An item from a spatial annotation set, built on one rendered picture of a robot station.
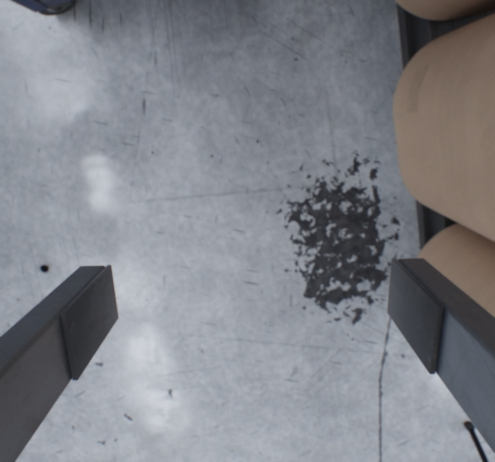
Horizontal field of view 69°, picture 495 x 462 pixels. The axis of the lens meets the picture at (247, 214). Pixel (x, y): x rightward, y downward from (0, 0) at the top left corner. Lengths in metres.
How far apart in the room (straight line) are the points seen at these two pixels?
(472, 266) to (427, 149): 0.26
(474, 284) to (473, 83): 0.39
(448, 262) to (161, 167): 0.80
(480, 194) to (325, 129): 0.55
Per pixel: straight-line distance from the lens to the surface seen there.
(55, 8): 1.16
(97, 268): 0.17
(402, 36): 1.15
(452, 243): 0.97
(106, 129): 1.15
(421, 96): 0.80
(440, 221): 1.14
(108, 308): 0.17
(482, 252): 0.90
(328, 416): 1.54
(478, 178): 0.66
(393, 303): 0.17
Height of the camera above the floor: 1.07
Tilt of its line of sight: 75 degrees down
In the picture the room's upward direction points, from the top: 178 degrees counter-clockwise
